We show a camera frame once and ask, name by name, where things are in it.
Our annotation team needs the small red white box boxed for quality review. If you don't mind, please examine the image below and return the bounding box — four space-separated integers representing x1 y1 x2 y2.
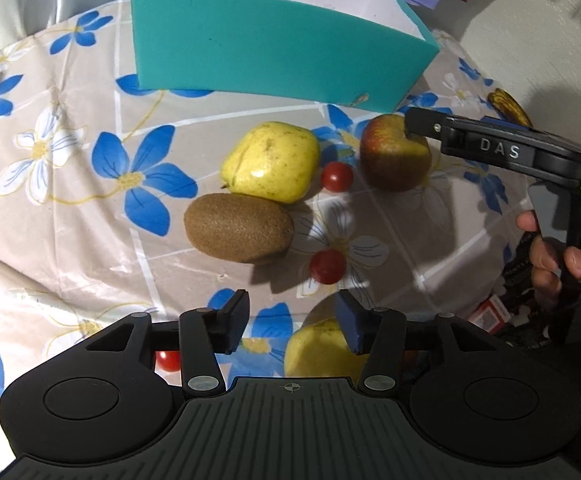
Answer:
470 294 514 334

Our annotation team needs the blue floral tablecloth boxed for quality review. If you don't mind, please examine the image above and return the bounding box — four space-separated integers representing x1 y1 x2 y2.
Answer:
0 0 536 480

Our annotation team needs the large yellow pear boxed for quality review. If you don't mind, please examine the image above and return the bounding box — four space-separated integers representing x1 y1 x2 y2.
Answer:
220 121 321 204

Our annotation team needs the small yellow pear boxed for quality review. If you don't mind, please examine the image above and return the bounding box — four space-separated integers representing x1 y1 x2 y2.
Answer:
284 317 371 378

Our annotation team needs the golden shiny ornament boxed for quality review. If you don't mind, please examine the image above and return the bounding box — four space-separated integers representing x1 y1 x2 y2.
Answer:
487 88 534 128

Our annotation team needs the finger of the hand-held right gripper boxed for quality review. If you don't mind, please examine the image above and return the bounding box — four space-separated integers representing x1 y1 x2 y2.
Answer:
480 117 538 135
404 106 458 155

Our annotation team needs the brown kiwi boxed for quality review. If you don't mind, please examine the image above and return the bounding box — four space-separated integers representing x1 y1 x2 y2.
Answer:
184 193 295 265

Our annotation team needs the teal cardboard box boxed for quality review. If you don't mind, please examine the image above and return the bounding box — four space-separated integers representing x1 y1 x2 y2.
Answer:
131 0 440 113

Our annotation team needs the dark printed packet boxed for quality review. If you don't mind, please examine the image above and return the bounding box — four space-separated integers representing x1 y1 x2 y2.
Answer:
500 245 551 348

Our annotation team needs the red cherry tomato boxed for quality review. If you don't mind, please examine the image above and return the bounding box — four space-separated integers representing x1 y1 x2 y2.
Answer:
320 161 355 193
309 249 347 285
155 350 182 373

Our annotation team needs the person's right hand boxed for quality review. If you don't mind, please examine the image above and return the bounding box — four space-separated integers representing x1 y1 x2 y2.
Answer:
516 211 581 311

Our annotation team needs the red apple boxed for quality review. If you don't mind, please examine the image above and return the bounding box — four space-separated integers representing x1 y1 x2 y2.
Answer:
359 113 432 192

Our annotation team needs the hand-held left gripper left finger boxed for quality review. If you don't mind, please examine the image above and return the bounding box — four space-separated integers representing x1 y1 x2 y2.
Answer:
85 290 250 397

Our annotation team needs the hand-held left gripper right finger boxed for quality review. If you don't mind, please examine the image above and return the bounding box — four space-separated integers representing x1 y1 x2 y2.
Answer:
334 290 503 397

